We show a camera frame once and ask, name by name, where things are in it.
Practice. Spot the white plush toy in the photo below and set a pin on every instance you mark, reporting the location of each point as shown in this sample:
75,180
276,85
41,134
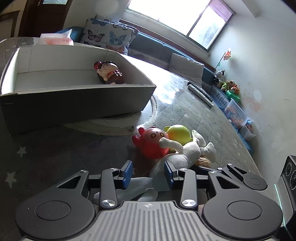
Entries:
185,156

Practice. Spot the round induction cooker plate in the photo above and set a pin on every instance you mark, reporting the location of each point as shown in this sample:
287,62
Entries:
119,125

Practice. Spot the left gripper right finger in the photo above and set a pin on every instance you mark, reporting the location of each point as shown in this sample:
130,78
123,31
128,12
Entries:
171,175

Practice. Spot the dark wooden door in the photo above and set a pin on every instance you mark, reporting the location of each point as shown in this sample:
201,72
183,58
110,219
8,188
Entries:
43,17

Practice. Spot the green round toy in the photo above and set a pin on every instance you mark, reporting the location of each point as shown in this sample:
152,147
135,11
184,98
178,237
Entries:
178,133

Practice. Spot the clear plastic toy bin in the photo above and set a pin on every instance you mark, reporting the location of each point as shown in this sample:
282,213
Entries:
236,114

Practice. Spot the stuffed animals pile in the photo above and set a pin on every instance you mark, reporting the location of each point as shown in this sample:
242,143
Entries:
229,87

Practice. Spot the tan peanut toy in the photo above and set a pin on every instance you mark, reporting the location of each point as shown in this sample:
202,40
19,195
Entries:
203,162

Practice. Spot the grey remote control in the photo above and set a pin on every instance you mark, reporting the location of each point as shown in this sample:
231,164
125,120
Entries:
200,95

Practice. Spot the butterfly pattern pillow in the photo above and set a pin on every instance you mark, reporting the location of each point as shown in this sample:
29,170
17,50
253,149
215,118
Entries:
110,35

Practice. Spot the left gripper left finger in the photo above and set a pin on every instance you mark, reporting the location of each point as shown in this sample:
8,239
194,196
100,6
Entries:
125,175

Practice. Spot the red round toy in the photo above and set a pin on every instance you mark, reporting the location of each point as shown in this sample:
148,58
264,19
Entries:
148,142

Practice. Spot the black remote control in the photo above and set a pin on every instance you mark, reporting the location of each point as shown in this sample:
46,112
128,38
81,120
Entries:
201,90

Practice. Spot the pink tissue pack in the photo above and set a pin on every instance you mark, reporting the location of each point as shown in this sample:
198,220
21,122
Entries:
56,39

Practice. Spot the flower pinwheel toy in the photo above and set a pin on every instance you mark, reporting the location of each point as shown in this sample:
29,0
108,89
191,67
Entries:
226,56

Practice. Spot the blue sofa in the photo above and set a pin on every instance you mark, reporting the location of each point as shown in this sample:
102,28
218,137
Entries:
154,51

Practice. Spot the grey cardboard box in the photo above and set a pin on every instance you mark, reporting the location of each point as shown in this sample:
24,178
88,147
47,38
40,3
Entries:
49,85

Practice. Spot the window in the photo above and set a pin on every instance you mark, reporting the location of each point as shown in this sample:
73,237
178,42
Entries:
201,22

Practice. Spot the red-haired doll toy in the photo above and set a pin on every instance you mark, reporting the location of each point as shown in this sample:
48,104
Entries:
108,72

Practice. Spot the grey cushion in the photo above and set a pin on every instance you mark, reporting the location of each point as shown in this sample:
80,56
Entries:
186,68

